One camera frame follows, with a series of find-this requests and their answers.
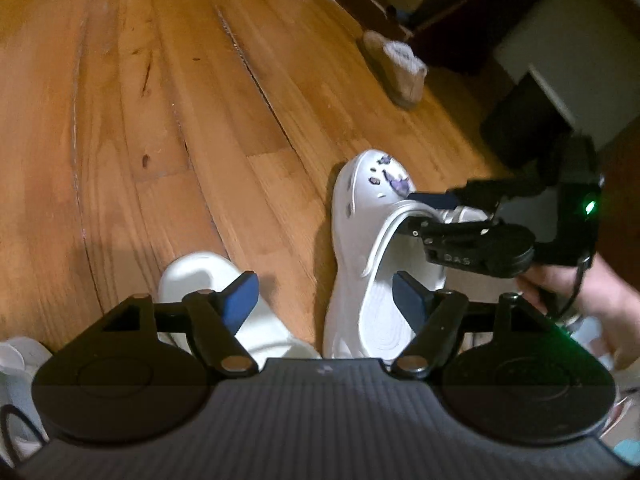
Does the white clog with purple charms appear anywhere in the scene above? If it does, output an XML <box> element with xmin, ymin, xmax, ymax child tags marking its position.
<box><xmin>322</xmin><ymin>149</ymin><xmax>496</xmax><ymax>361</ymax></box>

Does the person's right hand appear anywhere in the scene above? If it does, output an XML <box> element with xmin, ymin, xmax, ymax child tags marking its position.
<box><xmin>515</xmin><ymin>254</ymin><xmax>640</xmax><ymax>372</ymax></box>

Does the black box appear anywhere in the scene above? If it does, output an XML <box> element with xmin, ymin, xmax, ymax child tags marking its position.
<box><xmin>481</xmin><ymin>71</ymin><xmax>576</xmax><ymax>167</ymax></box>

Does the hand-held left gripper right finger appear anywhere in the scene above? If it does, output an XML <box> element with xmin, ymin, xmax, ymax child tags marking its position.
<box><xmin>390</xmin><ymin>270</ymin><xmax>546</xmax><ymax>380</ymax></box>

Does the black cable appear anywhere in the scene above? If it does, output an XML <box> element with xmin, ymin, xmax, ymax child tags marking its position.
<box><xmin>0</xmin><ymin>402</ymin><xmax>48</xmax><ymax>466</ymax></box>

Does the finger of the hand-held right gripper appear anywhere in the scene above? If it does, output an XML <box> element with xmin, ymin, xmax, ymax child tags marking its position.
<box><xmin>406</xmin><ymin>179</ymin><xmax>512</xmax><ymax>211</ymax></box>
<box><xmin>404</xmin><ymin>211</ymin><xmax>502</xmax><ymax>242</ymax></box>

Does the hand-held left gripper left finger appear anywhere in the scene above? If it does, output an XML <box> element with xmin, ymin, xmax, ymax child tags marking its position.
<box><xmin>97</xmin><ymin>271</ymin><xmax>261</xmax><ymax>377</ymax></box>

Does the white slide sandal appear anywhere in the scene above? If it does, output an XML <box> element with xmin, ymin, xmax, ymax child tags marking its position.
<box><xmin>157</xmin><ymin>251</ymin><xmax>322</xmax><ymax>361</ymax></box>

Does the tan fuzzy slipper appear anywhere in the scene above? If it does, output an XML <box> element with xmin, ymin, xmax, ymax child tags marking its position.
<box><xmin>362</xmin><ymin>30</ymin><xmax>429</xmax><ymax>111</ymax></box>

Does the dark wooden shelf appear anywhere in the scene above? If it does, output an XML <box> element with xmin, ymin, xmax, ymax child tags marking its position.
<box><xmin>330</xmin><ymin>0</ymin><xmax>561</xmax><ymax>76</ymax></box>

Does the white cabinet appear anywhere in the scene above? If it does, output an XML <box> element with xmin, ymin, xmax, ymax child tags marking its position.
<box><xmin>492</xmin><ymin>0</ymin><xmax>640</xmax><ymax>151</ymax></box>

